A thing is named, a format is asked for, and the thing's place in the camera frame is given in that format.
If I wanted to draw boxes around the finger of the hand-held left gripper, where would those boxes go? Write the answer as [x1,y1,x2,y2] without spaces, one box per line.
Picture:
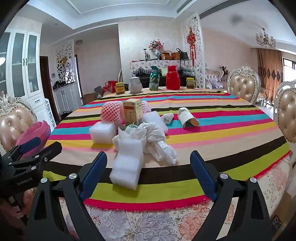
[8,141,63,171]
[0,136,42,163]

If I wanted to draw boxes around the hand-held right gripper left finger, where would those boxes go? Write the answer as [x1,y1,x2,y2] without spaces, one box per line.
[24,151,108,241]

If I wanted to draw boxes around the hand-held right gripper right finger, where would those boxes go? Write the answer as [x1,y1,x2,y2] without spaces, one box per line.
[190,150,274,241]

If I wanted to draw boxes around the bin with pink bag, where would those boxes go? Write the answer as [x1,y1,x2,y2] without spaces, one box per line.
[16,120,52,153]

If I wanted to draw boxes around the white foam sheet roll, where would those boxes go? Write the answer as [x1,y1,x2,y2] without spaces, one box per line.
[109,139,144,186]

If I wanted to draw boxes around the white foam block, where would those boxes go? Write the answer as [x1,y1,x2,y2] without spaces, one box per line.
[89,122,116,145]
[142,111,168,135]

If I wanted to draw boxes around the white plastic bag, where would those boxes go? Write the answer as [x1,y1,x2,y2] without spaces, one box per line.
[112,122,177,165]

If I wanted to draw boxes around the fruit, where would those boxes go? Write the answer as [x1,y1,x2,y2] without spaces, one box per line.
[101,101,124,123]

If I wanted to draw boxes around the small white foam piece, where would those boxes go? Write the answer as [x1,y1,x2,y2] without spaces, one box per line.
[161,113,174,124]

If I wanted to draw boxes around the yellow cardboard box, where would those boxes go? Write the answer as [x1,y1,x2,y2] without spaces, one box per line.
[122,98,143,126]

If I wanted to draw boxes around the person's left hand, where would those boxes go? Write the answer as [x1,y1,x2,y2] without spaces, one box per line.
[0,189,33,232]

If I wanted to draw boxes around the tan leather ornate chair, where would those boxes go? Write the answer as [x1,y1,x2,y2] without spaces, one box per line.
[227,65,261,105]
[273,80,296,149]
[0,91,38,160]

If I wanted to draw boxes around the striped tablecloth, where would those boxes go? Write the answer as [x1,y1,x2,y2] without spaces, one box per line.
[43,87,292,212]

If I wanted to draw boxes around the white shoe cabinet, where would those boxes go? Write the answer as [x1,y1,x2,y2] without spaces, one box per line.
[53,81,82,113]

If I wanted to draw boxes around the dark wooden door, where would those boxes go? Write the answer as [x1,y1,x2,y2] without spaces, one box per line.
[40,56,59,123]

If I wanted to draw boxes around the dark cloth heap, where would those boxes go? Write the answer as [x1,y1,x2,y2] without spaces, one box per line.
[53,80,70,90]

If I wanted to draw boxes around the brown cardboard box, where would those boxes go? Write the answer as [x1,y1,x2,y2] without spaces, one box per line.
[83,93,96,105]

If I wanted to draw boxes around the floral tablecloth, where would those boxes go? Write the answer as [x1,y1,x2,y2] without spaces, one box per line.
[59,148,296,241]

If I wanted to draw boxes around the tall white glass-door cabinet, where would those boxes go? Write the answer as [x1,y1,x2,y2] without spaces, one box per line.
[0,28,56,130]

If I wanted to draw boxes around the white ceramic teapot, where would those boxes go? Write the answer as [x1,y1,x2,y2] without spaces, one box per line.
[128,75,143,94]

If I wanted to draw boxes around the white lattice screen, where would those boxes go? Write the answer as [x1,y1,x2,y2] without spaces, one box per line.
[181,13,206,88]
[55,39,75,82]

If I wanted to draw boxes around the white tufted sofa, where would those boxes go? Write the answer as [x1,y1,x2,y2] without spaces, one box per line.
[205,64,229,90]

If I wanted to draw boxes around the red thermos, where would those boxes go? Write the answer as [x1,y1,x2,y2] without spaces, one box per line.
[166,65,179,90]

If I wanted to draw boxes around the black piano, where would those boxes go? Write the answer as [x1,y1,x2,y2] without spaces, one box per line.
[133,67,197,88]

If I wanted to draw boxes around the green snack bag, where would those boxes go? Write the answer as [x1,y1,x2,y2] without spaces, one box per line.
[149,65,160,91]

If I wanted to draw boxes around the lace piano cover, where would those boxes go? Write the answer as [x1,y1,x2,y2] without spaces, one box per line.
[130,59,192,77]

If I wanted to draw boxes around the black handbag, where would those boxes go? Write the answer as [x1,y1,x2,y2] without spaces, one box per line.
[176,48,189,60]

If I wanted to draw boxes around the brown patterned curtain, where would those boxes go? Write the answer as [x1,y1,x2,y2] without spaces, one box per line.
[257,47,284,102]

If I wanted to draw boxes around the red Chinese knot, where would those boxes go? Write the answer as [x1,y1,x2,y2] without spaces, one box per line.
[187,27,197,61]

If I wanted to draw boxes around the pink flower bouquet vase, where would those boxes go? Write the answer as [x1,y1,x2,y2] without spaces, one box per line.
[149,40,164,58]

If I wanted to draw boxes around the window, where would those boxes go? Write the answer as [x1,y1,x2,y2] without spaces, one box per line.
[282,58,296,84]

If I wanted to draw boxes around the chandelier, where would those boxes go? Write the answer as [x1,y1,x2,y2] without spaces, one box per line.
[255,28,277,49]

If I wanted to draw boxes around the grey ceiling air vent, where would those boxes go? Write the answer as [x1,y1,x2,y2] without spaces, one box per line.
[200,7,232,19]

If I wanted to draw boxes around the black ceiling air vent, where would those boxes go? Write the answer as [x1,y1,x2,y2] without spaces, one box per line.
[177,0,197,14]

